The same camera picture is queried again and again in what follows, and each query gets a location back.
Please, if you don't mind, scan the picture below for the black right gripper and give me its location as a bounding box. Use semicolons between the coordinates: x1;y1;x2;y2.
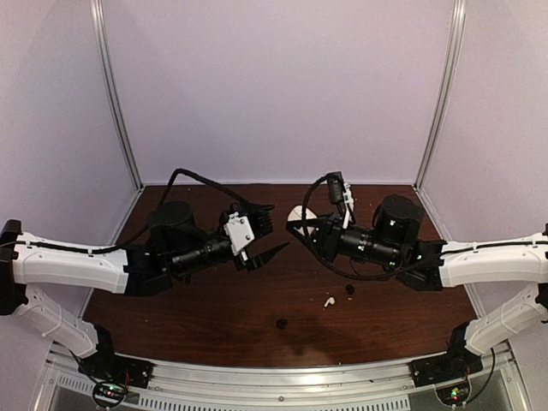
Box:
285;212;402;269

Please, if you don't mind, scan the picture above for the white earbud charging case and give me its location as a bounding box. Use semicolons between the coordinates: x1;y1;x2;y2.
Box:
286;205;318;236

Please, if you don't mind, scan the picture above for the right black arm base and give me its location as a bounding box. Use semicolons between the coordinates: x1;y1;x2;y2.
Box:
409;322;483;387

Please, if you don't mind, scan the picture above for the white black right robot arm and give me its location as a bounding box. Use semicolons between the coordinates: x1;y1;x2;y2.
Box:
286;194;547;378

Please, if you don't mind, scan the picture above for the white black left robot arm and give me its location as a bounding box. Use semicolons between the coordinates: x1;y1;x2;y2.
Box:
1;201;284;380

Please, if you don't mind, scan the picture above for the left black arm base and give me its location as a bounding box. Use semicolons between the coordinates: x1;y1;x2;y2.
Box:
79;325;153;389

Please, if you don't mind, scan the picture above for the white earbud on table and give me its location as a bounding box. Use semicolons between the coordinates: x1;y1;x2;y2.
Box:
323;296;336;309

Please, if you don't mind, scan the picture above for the left circuit board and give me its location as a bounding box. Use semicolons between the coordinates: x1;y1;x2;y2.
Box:
92;381;128;408

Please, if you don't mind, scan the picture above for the circuit board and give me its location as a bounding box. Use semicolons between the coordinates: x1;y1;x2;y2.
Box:
92;381;128;408
436;382;471;407

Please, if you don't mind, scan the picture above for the right circuit board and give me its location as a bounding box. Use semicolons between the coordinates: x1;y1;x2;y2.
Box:
436;382;471;407

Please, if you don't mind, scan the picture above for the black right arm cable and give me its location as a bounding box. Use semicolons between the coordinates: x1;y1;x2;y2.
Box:
301;173;433;282

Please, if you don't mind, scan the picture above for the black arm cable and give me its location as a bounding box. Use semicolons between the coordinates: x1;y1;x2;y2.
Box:
25;168;253;253
301;173;433;282

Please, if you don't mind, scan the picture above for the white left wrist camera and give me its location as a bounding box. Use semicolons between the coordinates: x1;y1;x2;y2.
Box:
223;212;255;262

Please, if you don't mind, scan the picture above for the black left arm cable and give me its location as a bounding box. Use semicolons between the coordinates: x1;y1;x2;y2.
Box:
25;168;253;253

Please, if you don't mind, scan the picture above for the aluminium front rail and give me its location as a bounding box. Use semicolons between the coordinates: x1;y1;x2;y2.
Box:
30;343;530;410

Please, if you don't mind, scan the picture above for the right aluminium frame post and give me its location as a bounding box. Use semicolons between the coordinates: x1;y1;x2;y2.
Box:
414;0;467;193

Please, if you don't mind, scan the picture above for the aluminium frame post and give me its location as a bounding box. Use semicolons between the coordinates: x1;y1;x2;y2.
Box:
414;0;467;193
89;0;143;192

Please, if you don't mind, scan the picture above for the left aluminium frame post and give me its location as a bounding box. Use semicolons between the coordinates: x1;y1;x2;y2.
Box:
89;0;143;192

